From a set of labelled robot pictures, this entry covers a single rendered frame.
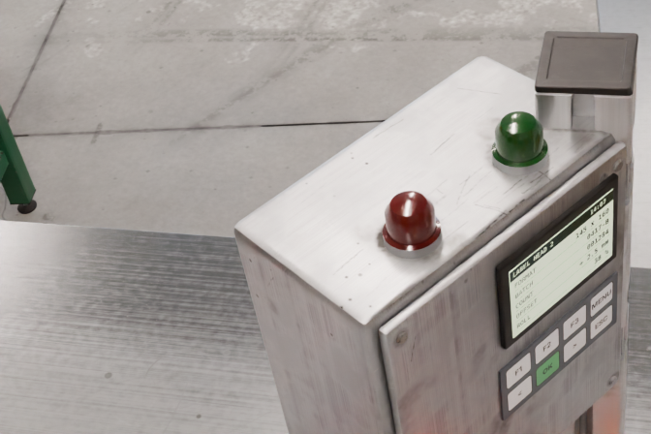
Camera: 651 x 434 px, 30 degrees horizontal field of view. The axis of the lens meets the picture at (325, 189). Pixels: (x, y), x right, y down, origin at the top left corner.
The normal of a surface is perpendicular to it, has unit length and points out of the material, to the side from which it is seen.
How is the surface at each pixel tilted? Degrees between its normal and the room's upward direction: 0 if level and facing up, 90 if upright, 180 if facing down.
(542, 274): 90
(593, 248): 90
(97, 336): 0
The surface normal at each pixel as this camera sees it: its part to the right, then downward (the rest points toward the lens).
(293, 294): -0.74, 0.52
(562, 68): -0.15, -0.73
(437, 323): 0.65, 0.43
